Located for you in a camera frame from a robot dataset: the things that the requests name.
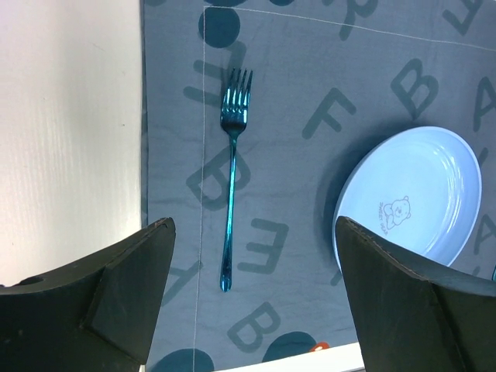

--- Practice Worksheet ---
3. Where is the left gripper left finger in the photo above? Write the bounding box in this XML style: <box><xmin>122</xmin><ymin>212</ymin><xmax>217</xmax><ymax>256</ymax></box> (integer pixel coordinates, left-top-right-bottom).
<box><xmin>1</xmin><ymin>218</ymin><xmax>176</xmax><ymax>371</ymax></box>

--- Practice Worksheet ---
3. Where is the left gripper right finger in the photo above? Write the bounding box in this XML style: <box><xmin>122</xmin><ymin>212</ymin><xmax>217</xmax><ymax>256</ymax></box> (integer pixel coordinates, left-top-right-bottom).
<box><xmin>336</xmin><ymin>216</ymin><xmax>495</xmax><ymax>371</ymax></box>

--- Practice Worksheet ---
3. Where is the blue plastic plate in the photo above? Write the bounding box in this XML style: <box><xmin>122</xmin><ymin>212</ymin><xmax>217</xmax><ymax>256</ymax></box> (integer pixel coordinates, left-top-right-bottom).
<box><xmin>333</xmin><ymin>126</ymin><xmax>482</xmax><ymax>267</ymax></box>

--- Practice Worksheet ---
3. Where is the blue letter-print placemat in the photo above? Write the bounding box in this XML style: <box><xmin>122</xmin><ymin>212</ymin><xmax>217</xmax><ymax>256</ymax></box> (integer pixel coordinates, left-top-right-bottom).
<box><xmin>143</xmin><ymin>1</ymin><xmax>495</xmax><ymax>371</ymax></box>

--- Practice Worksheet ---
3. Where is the blue metal fork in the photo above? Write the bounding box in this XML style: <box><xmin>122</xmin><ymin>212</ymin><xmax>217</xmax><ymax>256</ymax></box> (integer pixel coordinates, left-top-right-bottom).
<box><xmin>219</xmin><ymin>68</ymin><xmax>253</xmax><ymax>292</ymax></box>

